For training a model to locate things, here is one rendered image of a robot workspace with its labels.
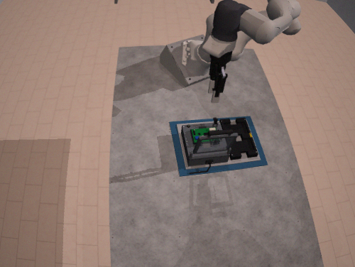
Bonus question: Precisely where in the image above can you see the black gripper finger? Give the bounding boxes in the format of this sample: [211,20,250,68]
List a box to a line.
[211,64,228,103]
[208,59,215,94]

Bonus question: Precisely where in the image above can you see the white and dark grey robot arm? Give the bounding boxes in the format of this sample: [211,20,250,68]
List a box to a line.
[181,0,301,75]

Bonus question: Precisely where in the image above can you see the green circuit board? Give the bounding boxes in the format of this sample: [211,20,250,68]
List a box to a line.
[191,127,216,143]

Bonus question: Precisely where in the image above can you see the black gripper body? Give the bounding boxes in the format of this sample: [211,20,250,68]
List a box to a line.
[210,51,232,72]

